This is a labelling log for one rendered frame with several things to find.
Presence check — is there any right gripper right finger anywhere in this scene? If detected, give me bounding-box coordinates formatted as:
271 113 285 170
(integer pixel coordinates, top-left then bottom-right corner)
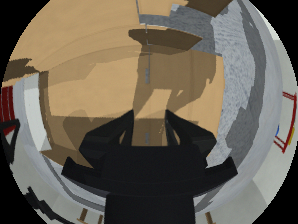
165 109 217 159

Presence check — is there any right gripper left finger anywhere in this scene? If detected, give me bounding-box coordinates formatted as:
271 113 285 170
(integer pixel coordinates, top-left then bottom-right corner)
84 109 134 145

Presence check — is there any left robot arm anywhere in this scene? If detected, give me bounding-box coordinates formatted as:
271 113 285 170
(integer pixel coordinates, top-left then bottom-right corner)
24 188 44 214

